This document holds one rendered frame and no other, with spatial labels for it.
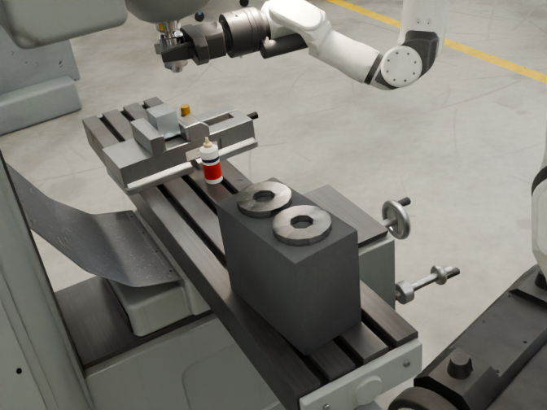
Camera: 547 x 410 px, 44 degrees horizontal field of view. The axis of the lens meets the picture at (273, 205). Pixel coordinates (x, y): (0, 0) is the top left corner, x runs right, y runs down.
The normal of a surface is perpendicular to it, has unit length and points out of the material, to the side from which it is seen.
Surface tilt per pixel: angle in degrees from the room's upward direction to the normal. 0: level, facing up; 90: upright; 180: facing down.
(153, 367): 90
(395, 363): 90
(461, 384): 0
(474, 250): 0
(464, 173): 0
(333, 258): 90
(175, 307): 90
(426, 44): 70
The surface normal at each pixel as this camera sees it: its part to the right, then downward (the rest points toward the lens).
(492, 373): 0.41, -0.35
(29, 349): 0.48, 0.41
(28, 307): 0.74, 0.28
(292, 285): -0.81, 0.39
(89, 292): -0.11, -0.83
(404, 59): -0.19, 0.23
